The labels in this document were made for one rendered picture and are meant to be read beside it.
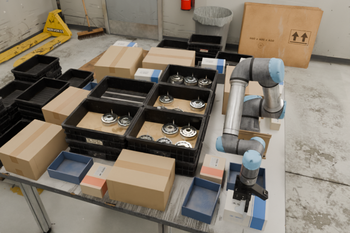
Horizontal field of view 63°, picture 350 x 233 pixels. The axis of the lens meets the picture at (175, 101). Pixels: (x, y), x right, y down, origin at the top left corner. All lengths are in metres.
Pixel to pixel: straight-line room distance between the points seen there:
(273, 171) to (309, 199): 0.93
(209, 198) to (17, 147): 1.09
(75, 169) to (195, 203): 0.72
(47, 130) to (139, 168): 0.65
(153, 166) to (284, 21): 3.39
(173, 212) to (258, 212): 0.42
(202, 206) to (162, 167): 0.29
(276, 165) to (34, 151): 1.39
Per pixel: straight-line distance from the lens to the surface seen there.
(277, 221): 1.61
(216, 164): 1.67
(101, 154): 1.79
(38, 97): 2.94
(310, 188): 2.78
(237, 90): 1.42
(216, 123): 2.06
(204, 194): 1.62
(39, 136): 1.86
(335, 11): 4.69
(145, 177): 1.49
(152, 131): 1.77
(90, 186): 1.61
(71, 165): 1.84
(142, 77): 2.24
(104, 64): 2.41
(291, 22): 4.48
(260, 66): 1.42
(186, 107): 1.96
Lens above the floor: 1.99
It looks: 35 degrees down
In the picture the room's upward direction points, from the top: straight up
